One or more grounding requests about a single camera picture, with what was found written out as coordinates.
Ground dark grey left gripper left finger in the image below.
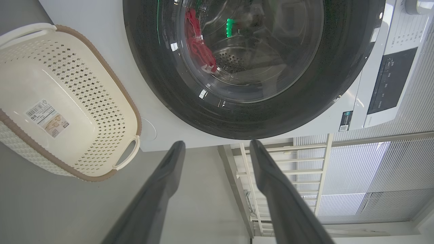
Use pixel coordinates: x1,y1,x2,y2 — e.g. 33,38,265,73
102,141,186,244

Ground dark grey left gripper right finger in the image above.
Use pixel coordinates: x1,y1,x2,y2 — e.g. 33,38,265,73
250,139,335,244

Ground black round glass washer door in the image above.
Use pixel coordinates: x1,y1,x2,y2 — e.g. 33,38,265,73
123,0,386,140

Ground red garment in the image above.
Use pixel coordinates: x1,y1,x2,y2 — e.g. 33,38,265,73
184,8,218,74

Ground cream perforated laundry basket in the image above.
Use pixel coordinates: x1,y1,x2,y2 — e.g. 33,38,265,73
0,23,142,182

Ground white front-load washing machine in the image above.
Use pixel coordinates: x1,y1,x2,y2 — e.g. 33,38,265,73
38,0,434,152

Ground round white filter cover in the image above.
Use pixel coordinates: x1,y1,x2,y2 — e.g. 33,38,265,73
140,117,157,141

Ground white slatted blind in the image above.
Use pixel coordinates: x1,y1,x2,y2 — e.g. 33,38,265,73
293,130,434,225

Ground small dark QR sticker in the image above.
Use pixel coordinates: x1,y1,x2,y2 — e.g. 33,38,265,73
338,111,354,133

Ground white barcode sticker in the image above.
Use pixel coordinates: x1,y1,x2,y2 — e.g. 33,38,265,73
24,99,70,138

